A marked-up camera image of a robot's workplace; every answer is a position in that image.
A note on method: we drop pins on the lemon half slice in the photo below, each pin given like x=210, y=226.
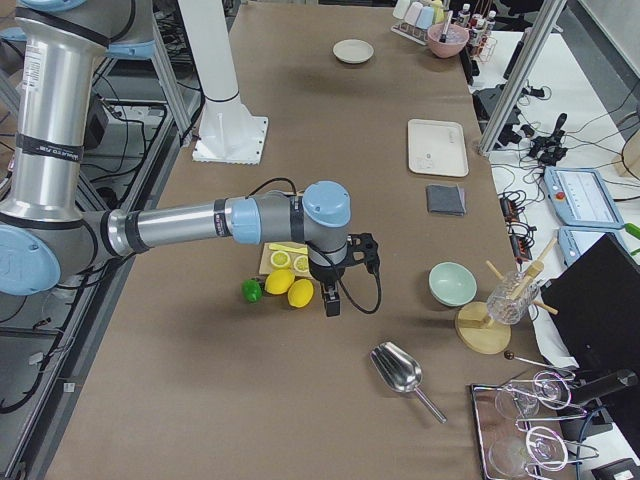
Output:
x=280, y=259
x=301, y=264

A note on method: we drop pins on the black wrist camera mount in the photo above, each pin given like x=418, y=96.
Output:
x=363, y=249

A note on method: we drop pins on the grey folded cloth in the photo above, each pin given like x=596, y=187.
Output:
x=446, y=199

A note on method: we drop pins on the metal glass rack tray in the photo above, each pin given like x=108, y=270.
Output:
x=517, y=427

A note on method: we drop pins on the aluminium frame post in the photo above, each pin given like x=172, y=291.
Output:
x=542, y=27

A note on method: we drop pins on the pink bowl with ice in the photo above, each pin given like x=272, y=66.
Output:
x=456, y=39

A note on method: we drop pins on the wooden cutting board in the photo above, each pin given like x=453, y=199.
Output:
x=265, y=267

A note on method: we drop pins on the cream round plate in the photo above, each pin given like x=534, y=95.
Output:
x=353, y=51

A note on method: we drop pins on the mint green bowl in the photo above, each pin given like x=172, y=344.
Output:
x=452, y=284

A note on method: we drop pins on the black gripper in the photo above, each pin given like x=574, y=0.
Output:
x=324, y=274

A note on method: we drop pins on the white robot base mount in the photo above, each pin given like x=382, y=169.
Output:
x=228, y=132

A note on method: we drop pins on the clear glass cup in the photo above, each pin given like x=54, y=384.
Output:
x=506, y=307

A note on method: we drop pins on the yellow plastic knife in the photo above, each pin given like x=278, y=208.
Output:
x=287, y=248

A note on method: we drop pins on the pastel cup rack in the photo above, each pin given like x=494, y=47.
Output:
x=414, y=18

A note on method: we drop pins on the cream rabbit tray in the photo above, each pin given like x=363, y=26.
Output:
x=437, y=148

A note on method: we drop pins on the green lime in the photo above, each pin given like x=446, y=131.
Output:
x=252, y=290

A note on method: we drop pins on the whole yellow lemon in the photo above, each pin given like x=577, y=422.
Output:
x=279, y=281
x=300, y=293

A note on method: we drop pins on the metal scoop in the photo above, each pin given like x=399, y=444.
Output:
x=402, y=373

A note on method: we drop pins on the bottle caddy with bottles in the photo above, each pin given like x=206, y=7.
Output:
x=479, y=19

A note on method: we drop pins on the black monitor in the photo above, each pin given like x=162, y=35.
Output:
x=597, y=299

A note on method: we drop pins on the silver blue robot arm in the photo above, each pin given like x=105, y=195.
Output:
x=45, y=238

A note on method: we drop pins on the wooden cup stand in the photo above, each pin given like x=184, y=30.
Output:
x=478, y=330

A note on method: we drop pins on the teach pendant tablet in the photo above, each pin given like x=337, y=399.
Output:
x=580, y=198

